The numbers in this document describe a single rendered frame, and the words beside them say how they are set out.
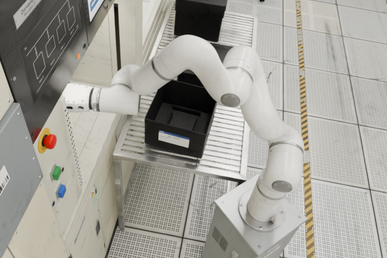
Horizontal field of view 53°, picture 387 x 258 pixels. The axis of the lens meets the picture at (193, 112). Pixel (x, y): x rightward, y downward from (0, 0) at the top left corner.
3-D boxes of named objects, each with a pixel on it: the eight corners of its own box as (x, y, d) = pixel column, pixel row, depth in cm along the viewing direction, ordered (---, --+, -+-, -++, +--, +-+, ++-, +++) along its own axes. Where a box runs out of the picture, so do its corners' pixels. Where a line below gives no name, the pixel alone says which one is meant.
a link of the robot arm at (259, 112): (273, 182, 136) (278, 147, 146) (307, 178, 129) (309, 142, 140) (207, 76, 109) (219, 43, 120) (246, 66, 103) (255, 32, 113)
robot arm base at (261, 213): (292, 216, 159) (307, 192, 145) (259, 240, 150) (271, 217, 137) (262, 182, 168) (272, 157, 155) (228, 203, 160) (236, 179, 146)
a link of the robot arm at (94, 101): (99, 117, 133) (90, 117, 133) (104, 99, 139) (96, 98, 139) (97, 101, 127) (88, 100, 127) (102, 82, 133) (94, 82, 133)
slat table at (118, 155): (219, 250, 224) (246, 180, 168) (118, 231, 226) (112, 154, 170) (237, 97, 312) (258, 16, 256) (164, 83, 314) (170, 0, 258)
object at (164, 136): (143, 143, 176) (143, 118, 164) (161, 102, 195) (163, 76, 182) (201, 159, 174) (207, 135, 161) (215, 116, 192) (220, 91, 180)
